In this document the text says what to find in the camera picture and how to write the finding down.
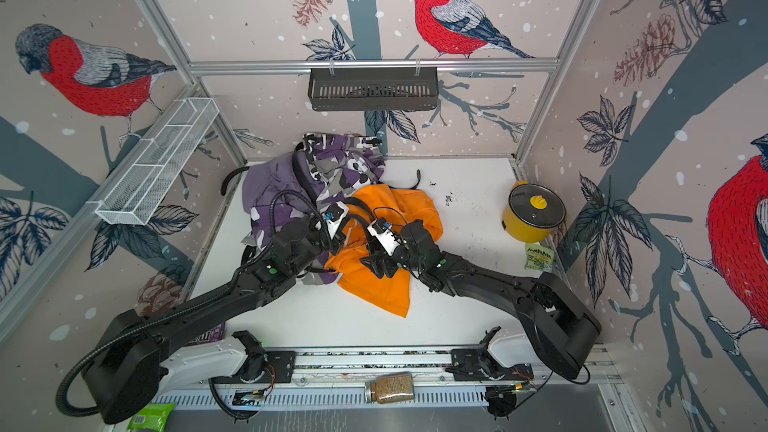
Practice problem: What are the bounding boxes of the orange trousers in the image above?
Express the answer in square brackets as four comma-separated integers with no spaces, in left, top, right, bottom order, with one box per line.
[324,184,443,318]

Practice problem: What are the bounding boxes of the lilac purple trousers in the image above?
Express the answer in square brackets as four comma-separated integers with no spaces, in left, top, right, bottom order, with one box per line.
[242,152,316,241]

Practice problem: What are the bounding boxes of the purple camouflage trousers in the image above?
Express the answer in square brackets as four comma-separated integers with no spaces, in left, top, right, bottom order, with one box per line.
[241,132,385,269]

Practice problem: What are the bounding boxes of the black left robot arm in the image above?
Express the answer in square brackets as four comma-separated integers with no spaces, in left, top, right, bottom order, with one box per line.
[55,204,348,424]

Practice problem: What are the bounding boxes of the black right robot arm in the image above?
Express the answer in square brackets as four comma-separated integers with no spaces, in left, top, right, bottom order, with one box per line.
[361,219,602,383]

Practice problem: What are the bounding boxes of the yellow cooking pot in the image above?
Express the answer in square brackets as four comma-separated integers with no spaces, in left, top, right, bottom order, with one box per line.
[502,181,566,243]

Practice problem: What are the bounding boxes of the green snack packet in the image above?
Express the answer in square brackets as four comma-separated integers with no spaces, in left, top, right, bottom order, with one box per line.
[525,243,556,272]

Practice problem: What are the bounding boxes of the purple candy packet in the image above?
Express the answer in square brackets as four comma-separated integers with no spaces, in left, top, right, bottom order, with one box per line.
[188,324,226,346]

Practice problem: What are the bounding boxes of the glass lid with yellow knob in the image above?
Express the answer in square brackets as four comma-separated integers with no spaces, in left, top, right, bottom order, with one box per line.
[508,183,566,229]

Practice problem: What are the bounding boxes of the jar of brown grains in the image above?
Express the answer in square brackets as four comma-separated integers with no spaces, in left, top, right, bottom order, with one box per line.
[364,372,415,404]

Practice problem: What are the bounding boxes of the green wipes packet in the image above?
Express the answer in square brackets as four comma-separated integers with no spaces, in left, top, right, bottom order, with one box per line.
[126,403,175,432]

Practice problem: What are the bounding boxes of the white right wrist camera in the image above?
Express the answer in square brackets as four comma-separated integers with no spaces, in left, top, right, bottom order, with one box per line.
[367,218,402,256]

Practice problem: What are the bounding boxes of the black hanging wire basket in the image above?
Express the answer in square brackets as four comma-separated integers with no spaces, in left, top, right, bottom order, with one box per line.
[308,66,439,112]

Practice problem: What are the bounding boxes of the white wire mesh shelf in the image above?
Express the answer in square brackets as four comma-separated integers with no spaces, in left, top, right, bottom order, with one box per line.
[95,97,219,225]

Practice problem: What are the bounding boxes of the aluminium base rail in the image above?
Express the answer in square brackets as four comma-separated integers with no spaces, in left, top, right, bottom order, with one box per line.
[149,341,622,412]

